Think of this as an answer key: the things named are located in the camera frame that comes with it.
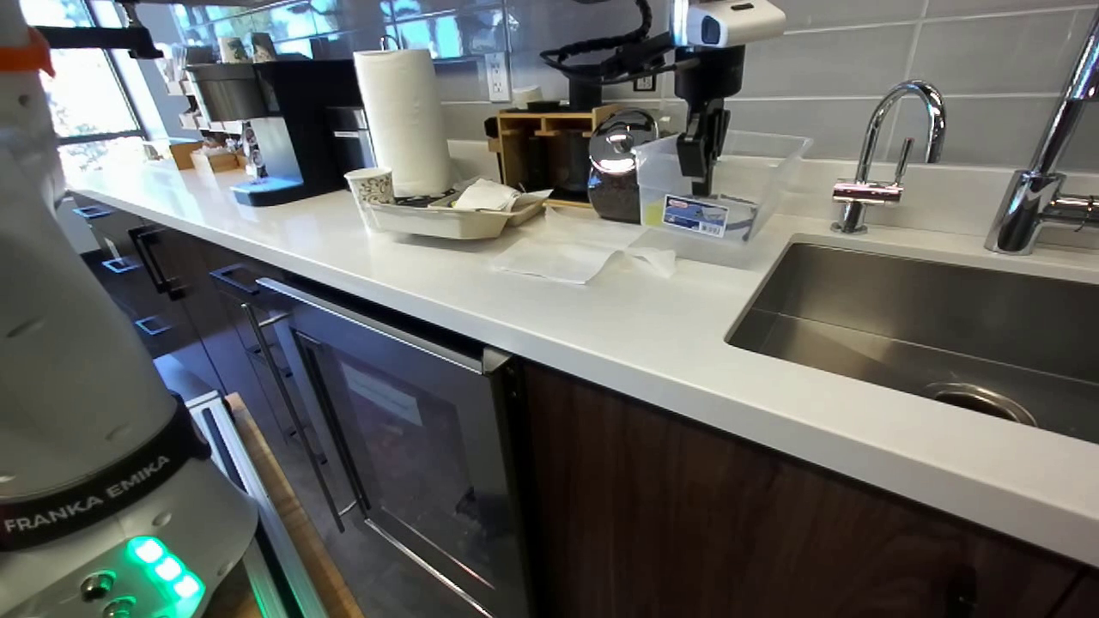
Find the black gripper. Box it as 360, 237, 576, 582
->
675, 44, 746, 186

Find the clear plastic basket bin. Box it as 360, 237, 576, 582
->
637, 132, 811, 243

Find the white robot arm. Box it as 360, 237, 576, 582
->
0, 5, 258, 618

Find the chrome glass coffee jar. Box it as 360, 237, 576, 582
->
589, 110, 657, 222

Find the small chrome faucet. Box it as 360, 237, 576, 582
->
831, 80, 951, 237

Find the wooden organizer box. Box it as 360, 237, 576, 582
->
486, 108, 611, 198

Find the clear plastic sheet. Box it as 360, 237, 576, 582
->
489, 218, 677, 290

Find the white folded napkin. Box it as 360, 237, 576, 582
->
455, 178, 516, 213

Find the white paper towel roll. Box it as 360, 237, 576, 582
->
354, 49, 449, 197

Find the white tray with cardboard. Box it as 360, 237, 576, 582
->
360, 188, 551, 240

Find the tall chrome faucet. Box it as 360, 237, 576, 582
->
986, 22, 1099, 253

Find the stainless steel sink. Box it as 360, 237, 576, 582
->
724, 243, 1099, 444

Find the black coffee machine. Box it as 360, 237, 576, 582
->
190, 57, 360, 206

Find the stainless appliance under counter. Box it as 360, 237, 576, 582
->
258, 279, 533, 618

